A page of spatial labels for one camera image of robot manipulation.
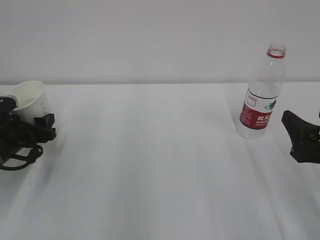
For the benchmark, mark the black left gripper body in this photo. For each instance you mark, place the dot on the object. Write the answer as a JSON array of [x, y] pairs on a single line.
[[21, 140]]

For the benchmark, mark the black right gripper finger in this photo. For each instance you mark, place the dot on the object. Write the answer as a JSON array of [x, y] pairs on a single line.
[[295, 125]]

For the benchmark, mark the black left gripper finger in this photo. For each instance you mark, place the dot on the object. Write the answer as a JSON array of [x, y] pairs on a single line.
[[45, 122]]

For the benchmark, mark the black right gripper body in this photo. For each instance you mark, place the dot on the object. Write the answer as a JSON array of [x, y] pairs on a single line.
[[306, 145]]

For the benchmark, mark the white Coffee Star paper cup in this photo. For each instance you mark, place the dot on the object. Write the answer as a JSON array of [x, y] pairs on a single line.
[[32, 101]]

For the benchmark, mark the clear Nongfu Spring water bottle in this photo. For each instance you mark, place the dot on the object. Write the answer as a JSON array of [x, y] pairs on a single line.
[[263, 90]]

